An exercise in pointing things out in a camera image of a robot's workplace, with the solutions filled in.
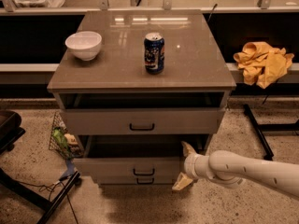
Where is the blue tape piece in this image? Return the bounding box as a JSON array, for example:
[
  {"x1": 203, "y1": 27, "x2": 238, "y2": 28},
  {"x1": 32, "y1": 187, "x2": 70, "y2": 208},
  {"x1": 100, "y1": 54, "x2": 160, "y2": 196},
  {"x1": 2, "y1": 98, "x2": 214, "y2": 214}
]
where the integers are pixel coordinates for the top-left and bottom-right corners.
[{"x1": 59, "y1": 160, "x2": 75, "y2": 181}]

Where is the grey drawer cabinet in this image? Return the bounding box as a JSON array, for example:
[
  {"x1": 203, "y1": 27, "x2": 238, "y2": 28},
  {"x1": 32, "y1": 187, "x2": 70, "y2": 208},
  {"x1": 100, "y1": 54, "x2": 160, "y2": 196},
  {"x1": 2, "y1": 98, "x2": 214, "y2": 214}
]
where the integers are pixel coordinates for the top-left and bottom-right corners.
[{"x1": 47, "y1": 9, "x2": 237, "y2": 189}]

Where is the black chair base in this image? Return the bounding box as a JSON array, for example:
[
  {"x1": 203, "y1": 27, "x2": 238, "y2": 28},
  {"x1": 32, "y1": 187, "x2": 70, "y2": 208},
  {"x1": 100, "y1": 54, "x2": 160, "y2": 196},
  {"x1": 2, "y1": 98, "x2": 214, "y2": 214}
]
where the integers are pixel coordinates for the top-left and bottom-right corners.
[{"x1": 0, "y1": 111, "x2": 80, "y2": 224}]

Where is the grey drawer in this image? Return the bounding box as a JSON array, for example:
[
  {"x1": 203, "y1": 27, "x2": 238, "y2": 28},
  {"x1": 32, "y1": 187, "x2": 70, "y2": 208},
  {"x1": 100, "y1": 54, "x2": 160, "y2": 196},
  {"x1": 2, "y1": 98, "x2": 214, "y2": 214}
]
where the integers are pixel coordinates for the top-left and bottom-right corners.
[
  {"x1": 74, "y1": 134, "x2": 201, "y2": 181},
  {"x1": 96, "y1": 175, "x2": 177, "y2": 185},
  {"x1": 61, "y1": 108, "x2": 225, "y2": 135}
]

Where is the black floor cable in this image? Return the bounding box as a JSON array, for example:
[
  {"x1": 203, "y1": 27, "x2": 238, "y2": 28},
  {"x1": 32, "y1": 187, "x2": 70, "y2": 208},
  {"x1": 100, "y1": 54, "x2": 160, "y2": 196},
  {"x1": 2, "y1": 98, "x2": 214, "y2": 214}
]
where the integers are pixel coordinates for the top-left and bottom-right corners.
[{"x1": 18, "y1": 179, "x2": 80, "y2": 224}]

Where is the white ceramic bowl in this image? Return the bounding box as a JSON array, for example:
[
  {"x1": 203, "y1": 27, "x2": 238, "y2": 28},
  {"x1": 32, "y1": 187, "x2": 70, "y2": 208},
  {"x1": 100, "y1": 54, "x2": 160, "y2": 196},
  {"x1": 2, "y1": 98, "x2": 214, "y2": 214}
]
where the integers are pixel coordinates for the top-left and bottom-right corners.
[{"x1": 65, "y1": 31, "x2": 102, "y2": 61}]

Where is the yellow crumpled cloth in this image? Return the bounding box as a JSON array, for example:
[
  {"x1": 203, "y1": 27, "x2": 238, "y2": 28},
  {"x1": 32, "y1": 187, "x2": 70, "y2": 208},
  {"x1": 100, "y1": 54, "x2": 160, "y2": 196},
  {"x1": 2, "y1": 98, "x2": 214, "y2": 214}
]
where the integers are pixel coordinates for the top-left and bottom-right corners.
[{"x1": 234, "y1": 42, "x2": 294, "y2": 89}]

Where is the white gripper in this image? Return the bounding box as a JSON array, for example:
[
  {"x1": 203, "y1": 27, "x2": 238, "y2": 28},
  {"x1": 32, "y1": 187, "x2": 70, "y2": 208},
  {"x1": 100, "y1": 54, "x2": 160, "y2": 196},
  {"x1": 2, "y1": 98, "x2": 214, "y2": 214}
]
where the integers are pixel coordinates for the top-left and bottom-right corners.
[{"x1": 172, "y1": 141, "x2": 215, "y2": 191}]

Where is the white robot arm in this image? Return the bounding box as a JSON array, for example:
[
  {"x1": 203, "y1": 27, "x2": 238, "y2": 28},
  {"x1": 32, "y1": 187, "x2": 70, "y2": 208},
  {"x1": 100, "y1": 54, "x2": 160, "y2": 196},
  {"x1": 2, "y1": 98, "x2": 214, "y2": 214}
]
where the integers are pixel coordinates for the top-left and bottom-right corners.
[{"x1": 172, "y1": 141, "x2": 299, "y2": 199}]

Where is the blue soda can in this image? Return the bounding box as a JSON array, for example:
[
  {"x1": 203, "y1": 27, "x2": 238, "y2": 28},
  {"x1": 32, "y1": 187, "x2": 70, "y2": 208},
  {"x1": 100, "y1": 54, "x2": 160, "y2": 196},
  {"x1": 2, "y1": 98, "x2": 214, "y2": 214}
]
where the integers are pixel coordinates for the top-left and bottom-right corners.
[{"x1": 144, "y1": 33, "x2": 164, "y2": 74}]

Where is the black stand leg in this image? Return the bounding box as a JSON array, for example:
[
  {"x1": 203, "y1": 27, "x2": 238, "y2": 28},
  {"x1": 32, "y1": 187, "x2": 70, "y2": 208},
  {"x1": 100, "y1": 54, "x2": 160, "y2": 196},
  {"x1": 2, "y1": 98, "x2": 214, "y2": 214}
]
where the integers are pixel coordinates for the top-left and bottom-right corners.
[{"x1": 243, "y1": 105, "x2": 299, "y2": 161}]

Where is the wire basket with items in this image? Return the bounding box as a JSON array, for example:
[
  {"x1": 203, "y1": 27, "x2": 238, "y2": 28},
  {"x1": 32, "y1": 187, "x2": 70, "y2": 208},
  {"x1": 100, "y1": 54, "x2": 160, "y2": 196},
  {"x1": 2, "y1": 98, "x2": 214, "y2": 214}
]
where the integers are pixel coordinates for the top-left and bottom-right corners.
[{"x1": 49, "y1": 112, "x2": 82, "y2": 160}]

